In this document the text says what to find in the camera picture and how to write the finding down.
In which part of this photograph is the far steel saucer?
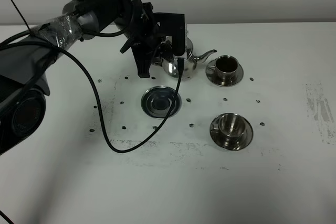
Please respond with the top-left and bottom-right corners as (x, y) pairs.
(205, 64), (244, 87)

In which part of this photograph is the steel teapot saucer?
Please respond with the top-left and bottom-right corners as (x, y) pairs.
(141, 86), (175, 119)

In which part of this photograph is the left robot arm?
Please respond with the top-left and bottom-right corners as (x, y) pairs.
(1, 0), (161, 153)

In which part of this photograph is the near stainless steel teacup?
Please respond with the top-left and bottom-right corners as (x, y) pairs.
(210, 113), (246, 139)

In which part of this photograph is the stainless steel teapot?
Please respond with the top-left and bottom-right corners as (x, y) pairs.
(151, 36), (217, 79)

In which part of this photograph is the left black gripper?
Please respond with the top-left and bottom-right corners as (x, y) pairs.
(76, 0), (160, 78)

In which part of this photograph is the black camera cable left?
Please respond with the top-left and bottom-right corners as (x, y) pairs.
(0, 0), (185, 224)

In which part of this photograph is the near steel saucer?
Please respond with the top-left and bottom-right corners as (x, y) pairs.
(209, 119), (254, 151)

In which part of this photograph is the stainless steel teacup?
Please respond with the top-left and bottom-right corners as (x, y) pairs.
(210, 113), (246, 139)
(206, 55), (239, 79)

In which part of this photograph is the far stainless steel teacup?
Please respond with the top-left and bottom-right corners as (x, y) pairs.
(206, 55), (239, 79)

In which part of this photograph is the black cable tie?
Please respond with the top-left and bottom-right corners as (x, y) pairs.
(10, 0), (34, 36)

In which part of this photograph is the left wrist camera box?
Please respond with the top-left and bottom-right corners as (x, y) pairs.
(154, 13), (186, 57)

